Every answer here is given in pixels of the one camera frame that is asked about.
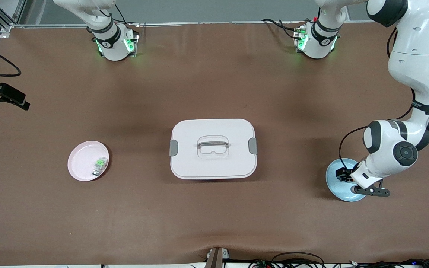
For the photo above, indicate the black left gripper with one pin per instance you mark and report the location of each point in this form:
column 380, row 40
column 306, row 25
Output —
column 344, row 175

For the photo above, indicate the aluminium frame strut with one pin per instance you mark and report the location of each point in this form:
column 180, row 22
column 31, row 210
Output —
column 2, row 16

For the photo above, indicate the pink round plate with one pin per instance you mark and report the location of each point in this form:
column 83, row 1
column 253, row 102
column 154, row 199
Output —
column 82, row 163

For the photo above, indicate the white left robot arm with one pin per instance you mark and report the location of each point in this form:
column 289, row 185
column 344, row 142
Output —
column 415, row 44

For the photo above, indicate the grey metal bracket post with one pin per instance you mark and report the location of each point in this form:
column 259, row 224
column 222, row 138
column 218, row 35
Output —
column 216, row 258

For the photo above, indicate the green push-button switch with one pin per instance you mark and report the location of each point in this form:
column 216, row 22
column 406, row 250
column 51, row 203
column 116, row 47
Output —
column 99, row 165

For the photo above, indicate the light blue round plate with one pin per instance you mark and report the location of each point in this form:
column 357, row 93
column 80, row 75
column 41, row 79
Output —
column 335, row 190

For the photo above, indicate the brown table mat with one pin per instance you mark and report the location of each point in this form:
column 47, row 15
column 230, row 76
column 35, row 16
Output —
column 214, row 216

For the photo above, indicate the white lidded storage box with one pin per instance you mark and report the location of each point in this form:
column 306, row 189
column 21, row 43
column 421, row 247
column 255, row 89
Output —
column 214, row 167

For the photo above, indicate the grey box latch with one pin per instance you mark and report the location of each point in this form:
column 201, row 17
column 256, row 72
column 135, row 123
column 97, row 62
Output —
column 173, row 148
column 253, row 146

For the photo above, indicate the silver table edge rail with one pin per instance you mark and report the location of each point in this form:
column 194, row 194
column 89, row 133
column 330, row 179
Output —
column 218, row 23

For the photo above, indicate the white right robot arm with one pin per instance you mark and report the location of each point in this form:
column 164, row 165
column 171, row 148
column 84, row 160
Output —
column 112, row 44

